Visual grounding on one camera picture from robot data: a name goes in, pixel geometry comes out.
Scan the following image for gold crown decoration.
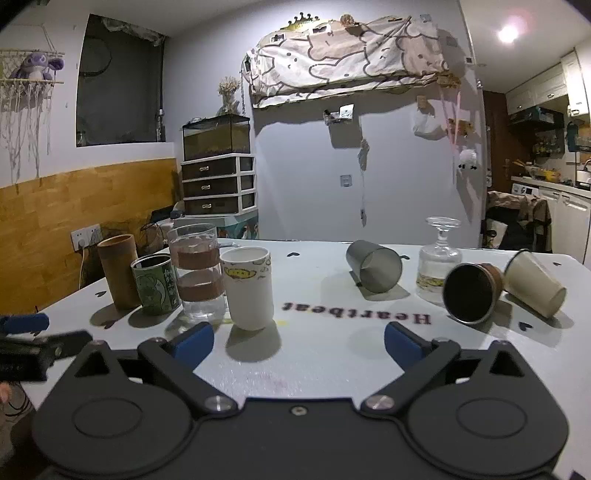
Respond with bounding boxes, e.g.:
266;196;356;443
286;12;320;31

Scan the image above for white plastic bag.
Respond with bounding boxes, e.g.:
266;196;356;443
413;110;447;137

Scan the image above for chair with draped clothes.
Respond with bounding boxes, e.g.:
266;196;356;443
482;189;553;254

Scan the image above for dark kitchen shelf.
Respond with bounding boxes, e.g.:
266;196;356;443
510;106;565;156

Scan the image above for green printed tin cup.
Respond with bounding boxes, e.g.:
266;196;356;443
130;254;182;316

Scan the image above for cream paper cup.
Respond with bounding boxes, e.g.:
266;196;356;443
503;248;568;319

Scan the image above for clear glass goblet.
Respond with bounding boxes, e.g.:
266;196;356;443
417;216;463;304

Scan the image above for black cup with brown sleeve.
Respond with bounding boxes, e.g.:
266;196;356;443
442;263;505;326

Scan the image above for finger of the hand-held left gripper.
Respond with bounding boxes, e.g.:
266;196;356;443
47;329;93;360
0;312;51;335

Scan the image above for brown bamboo cup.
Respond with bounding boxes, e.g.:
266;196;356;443
96;234;142;310

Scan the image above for white wall socket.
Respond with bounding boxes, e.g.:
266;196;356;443
71;224;103;252

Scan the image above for macrame hanging shelf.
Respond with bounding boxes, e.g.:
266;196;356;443
0;23;66;182

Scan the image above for glass fish tank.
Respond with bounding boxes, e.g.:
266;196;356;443
182;114;252;162

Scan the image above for printed cloth cover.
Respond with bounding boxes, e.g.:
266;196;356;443
244;14;451;110

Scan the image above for dark window curtain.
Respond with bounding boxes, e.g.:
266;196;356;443
76;13;166;149

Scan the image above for white drawer unit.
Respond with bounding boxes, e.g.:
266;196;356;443
180;154;257;217

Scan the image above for dried flower bouquet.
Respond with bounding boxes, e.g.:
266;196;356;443
216;76;241;116

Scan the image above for white printed ceramic cup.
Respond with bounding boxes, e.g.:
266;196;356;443
218;247;275;332

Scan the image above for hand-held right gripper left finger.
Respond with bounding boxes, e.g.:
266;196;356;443
69;322;241;415

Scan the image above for grey translucent plastic cup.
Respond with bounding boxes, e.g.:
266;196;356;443
346;239;404;293

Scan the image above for glass cup with brown bands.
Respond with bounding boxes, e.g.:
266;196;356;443
167;223;228;323

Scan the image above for white kitchen wall cabinets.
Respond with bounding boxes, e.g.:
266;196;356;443
505;50;591;117

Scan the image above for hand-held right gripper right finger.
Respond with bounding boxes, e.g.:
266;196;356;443
360;322;533;414

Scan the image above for ceiling light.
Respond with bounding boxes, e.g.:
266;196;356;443
496;16;523;45

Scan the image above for purple plush toy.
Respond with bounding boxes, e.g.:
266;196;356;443
10;52;65;80

